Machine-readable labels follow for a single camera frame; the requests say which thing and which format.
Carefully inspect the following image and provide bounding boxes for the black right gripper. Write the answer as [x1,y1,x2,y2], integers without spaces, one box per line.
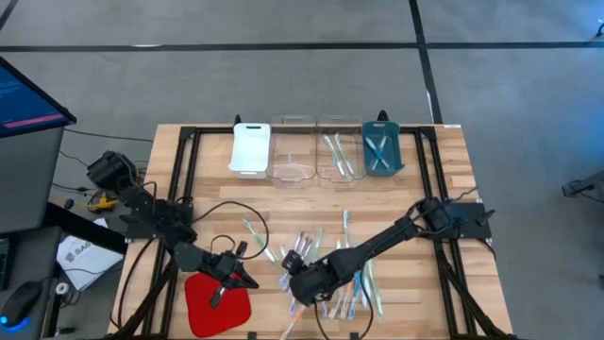
[281,249,339,307]

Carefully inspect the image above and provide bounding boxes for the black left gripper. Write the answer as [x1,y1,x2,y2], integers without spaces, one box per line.
[203,240,260,311]

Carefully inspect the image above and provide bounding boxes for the clear plastic bin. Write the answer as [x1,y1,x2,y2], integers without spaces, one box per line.
[315,114,368,185]
[267,114,318,189]

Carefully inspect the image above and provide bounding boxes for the white plastic bin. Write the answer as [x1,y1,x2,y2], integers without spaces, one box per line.
[227,122,272,179]

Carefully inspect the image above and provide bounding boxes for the white printed paper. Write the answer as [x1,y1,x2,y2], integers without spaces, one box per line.
[56,217,125,292]

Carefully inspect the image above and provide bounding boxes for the teal plastic bin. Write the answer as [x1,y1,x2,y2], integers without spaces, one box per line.
[361,120,407,179]

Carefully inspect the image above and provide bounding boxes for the black desk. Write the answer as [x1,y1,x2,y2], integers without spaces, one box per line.
[0,202,128,340]

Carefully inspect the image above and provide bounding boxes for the black computer mouse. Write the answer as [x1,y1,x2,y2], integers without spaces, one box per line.
[0,280,43,331]

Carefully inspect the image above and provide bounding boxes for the grey monitor stand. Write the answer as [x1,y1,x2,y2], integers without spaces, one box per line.
[0,126,66,235]

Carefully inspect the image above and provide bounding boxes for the computer monitor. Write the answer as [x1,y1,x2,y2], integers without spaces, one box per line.
[0,56,77,139]

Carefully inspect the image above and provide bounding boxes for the yellow cable bundle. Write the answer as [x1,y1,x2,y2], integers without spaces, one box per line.
[87,194,120,213]

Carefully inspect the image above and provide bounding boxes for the black floor cable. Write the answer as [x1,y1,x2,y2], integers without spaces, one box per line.
[63,127,156,143]

